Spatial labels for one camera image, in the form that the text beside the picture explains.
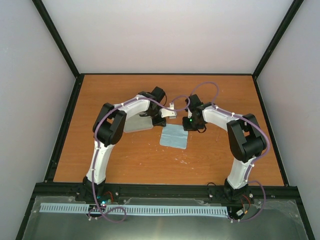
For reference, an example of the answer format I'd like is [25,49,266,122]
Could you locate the pink glasses case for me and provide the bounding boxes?
[123,114,153,133]

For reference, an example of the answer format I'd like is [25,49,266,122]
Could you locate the light blue cleaning cloth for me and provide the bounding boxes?
[159,124,189,150]

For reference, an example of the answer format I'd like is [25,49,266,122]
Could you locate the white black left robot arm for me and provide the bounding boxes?
[82,86,167,202]

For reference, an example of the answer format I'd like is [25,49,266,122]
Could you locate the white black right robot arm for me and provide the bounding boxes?
[182,94,270,202]

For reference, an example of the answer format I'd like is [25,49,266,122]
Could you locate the clear acrylic front plate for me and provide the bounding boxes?
[23,197,308,240]

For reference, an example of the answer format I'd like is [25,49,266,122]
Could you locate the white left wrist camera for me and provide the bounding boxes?
[160,102,177,119]

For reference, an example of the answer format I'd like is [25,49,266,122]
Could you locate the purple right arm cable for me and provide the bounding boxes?
[191,81,271,223]

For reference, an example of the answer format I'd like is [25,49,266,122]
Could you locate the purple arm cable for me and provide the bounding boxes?
[93,96,192,223]
[191,81,271,223]

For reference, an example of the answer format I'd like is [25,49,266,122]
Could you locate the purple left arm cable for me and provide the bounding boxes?
[93,96,192,223]

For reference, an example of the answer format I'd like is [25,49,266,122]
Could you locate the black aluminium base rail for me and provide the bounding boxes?
[33,182,300,204]

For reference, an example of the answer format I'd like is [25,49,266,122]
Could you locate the black enclosure frame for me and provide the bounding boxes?
[14,0,316,240]

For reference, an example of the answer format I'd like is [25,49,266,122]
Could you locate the light blue slotted cable duct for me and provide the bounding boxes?
[39,203,228,218]

